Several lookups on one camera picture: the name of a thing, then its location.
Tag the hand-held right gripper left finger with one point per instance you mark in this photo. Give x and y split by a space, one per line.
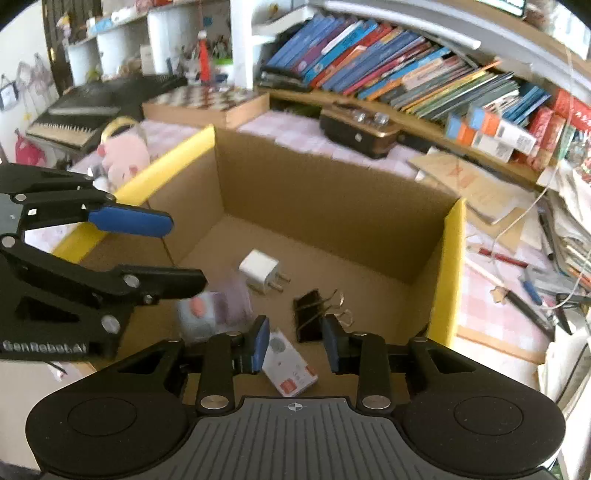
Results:
261 344

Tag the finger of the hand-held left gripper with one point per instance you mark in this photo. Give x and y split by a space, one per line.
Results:
152 281
129 220

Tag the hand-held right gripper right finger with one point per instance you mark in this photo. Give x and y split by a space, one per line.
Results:
332 344

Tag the black binder clip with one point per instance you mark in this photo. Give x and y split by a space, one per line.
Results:
309 316

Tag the small white orange packet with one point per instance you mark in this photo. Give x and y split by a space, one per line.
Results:
291 367

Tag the grey blue toy figure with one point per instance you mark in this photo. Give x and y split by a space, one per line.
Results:
203 314

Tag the pink plush pig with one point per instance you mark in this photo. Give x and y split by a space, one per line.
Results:
124 159

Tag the white charger plug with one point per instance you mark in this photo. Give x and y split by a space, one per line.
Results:
258 270

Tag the yellow tape roll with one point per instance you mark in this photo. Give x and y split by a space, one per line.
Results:
108 127

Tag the yellow cardboard box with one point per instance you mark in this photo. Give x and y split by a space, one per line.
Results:
323 207

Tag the black piano keyboard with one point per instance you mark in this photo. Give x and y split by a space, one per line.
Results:
92 106

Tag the pink bag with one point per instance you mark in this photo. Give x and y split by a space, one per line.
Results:
28 150

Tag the wooden chessboard box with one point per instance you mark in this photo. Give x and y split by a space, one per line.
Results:
203 104

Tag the white jar green lid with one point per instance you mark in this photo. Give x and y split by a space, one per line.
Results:
222 74

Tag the red glue bottle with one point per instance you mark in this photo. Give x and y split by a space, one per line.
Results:
204 57

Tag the black stapler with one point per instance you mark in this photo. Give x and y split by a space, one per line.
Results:
279 79

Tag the brown paper envelope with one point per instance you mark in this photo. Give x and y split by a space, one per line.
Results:
466 184

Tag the dark brown box with knobs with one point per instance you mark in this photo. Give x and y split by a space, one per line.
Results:
355 134

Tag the white bookshelf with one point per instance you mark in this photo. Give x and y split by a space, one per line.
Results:
247 41

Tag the orange and white carton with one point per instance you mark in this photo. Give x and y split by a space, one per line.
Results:
461 130
508 131

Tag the stack of papers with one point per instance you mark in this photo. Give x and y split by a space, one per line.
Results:
570 230

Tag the row of colourful books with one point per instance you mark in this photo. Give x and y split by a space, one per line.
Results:
392 64

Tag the red book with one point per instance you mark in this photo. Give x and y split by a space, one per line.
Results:
568 115

